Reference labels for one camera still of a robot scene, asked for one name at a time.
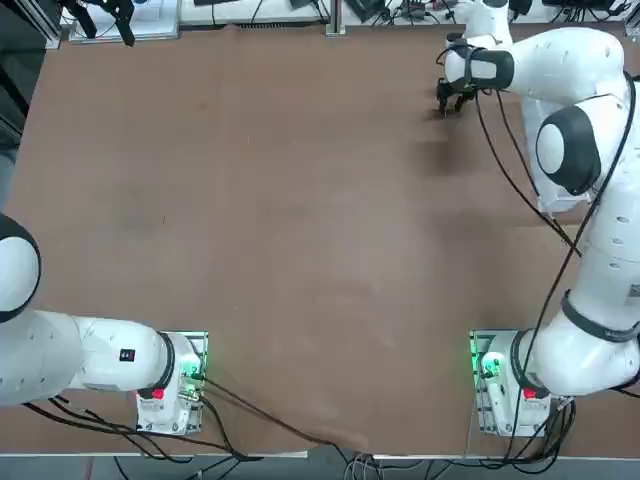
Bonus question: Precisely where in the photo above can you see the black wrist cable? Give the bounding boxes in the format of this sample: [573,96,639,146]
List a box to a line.
[472,92,584,259]

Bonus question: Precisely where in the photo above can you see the large black power adapter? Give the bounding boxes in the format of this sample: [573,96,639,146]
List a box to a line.
[541,0,617,10]

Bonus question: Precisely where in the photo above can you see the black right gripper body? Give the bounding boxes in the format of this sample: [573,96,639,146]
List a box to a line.
[436,74,477,101]

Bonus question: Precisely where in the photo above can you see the black base cable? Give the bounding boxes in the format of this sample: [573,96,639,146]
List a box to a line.
[199,377,366,451]

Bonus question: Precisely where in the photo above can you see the aluminium profile post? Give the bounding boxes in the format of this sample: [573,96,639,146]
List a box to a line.
[324,0,343,37]

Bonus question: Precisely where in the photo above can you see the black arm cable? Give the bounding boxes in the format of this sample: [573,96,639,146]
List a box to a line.
[509,74,640,454]

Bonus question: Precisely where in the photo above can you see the aluminium corner rail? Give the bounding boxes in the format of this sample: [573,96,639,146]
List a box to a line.
[43,0,65,50]

